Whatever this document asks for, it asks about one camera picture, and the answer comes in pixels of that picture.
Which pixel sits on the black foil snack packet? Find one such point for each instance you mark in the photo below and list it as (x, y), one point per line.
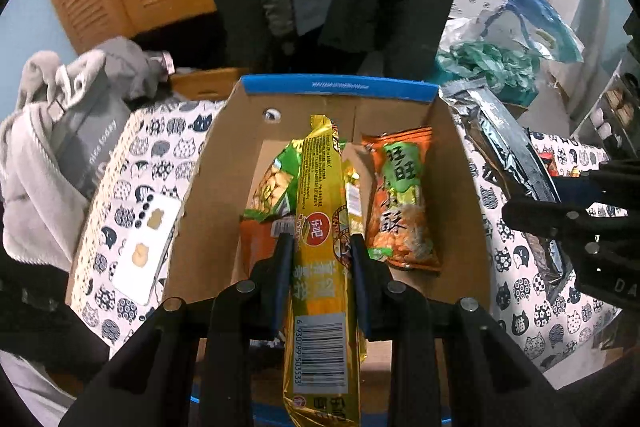
(500, 132)

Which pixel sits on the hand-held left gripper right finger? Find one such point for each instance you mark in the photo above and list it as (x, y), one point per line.
(361, 287)

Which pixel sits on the white phone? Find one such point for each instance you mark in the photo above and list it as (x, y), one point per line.
(142, 247)

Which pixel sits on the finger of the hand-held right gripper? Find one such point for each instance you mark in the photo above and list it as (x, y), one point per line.
(580, 192)
(540, 217)

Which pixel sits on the long yellow snack packet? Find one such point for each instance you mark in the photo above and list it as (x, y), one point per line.
(320, 217)

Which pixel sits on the dark cloth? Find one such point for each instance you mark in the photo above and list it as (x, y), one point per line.
(30, 307)

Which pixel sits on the green orange snack packet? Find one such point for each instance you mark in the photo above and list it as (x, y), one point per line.
(400, 207)

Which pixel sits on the green peanut picture snack packet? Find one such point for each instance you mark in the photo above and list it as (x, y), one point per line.
(272, 189)

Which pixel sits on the grey printed hoodie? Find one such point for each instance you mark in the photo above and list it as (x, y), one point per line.
(92, 142)

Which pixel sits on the white fleece garment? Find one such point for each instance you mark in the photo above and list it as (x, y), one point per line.
(35, 167)

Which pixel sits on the blue plastic bag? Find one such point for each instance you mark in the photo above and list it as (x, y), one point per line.
(545, 17)

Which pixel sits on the brown cardboard box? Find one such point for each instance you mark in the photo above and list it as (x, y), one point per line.
(517, 108)

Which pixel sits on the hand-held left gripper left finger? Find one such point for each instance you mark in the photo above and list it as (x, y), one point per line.
(282, 277)

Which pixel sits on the white plastic bag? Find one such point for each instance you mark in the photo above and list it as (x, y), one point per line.
(457, 32)

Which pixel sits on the teal plastic bags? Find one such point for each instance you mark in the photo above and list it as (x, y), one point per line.
(490, 62)

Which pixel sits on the cat print blanket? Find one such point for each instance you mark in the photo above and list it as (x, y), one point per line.
(165, 142)

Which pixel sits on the tan snack packet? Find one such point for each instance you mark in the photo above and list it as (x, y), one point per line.
(356, 197)

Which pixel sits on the white shoe rack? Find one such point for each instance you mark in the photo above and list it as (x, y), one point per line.
(585, 117)

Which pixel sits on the cardboard box with blue rim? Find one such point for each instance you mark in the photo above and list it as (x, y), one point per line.
(215, 177)

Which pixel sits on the group of shoes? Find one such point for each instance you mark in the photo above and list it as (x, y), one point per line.
(622, 109)

